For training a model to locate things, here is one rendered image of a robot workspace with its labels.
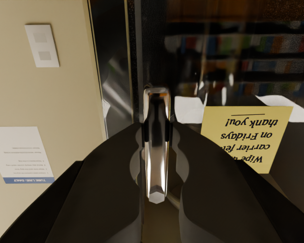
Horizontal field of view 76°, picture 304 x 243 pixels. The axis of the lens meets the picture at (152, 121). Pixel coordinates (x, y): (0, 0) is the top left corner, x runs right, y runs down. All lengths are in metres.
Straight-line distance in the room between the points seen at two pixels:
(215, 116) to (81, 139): 0.63
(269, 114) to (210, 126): 0.05
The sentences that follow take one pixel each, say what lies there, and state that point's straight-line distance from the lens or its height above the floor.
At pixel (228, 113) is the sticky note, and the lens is 0.18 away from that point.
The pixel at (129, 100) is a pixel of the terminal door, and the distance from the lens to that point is 0.16.
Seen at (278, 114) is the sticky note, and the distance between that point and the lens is 0.20.
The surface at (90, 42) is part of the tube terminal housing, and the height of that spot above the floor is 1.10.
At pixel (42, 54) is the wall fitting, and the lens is 0.67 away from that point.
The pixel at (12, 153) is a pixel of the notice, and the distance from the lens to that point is 0.92.
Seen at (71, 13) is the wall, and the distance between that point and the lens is 0.63.
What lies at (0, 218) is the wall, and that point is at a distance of 1.26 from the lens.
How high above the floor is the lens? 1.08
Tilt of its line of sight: 29 degrees up
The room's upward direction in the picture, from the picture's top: 180 degrees clockwise
